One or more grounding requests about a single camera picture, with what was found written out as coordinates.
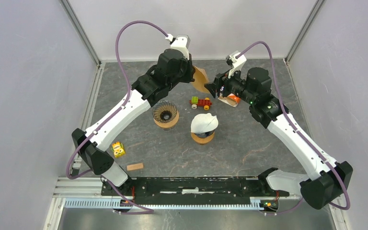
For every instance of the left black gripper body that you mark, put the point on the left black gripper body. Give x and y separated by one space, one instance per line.
185 75

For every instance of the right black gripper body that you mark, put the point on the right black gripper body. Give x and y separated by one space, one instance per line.
235 85

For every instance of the orange coffee filter box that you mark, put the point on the orange coffee filter box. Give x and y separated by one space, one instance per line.
231 100

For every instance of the brown paper coffee filter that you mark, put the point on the brown paper coffee filter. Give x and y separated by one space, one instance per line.
200 77

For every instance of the smoky grey dripper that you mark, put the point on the smoky grey dripper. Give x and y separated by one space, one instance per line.
164 106

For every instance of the white paper coffee filter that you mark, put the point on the white paper coffee filter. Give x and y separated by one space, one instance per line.
203 123

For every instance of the blue plastic dripper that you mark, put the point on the blue plastic dripper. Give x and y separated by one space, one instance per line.
205 134

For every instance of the wooden ring stand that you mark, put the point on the wooden ring stand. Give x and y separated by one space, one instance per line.
202 141
166 120

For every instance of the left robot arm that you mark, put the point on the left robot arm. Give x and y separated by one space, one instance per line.
174 66

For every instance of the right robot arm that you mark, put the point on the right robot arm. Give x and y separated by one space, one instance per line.
324 179

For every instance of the toy brick car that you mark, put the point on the toy brick car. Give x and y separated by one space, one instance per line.
196 102

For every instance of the yellow juice carton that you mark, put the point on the yellow juice carton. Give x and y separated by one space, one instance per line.
118 149

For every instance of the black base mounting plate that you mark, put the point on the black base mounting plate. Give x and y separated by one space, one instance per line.
206 190

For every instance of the small wooden block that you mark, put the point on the small wooden block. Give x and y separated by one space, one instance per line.
133 167

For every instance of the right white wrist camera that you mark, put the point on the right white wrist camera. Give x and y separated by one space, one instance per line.
236 61

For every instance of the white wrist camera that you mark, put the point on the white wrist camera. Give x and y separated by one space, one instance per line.
236 61
181 43

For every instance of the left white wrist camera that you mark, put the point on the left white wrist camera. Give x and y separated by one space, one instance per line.
181 43

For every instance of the white slotted cable duct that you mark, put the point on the white slotted cable duct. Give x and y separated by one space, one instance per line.
119 204

